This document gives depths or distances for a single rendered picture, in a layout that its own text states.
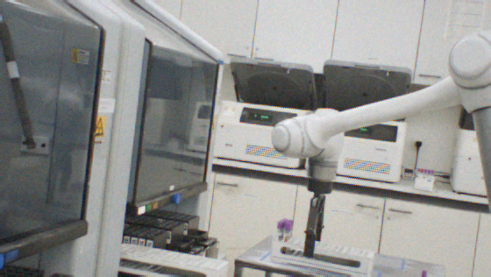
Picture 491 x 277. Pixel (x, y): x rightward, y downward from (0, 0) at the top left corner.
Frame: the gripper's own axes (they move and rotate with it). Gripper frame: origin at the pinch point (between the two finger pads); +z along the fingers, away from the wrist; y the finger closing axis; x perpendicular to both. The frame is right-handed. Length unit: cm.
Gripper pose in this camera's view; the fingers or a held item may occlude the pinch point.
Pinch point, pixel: (312, 245)
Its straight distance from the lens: 205.5
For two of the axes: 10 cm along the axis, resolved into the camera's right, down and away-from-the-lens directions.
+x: -9.6, -1.3, 2.6
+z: -1.2, 9.9, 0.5
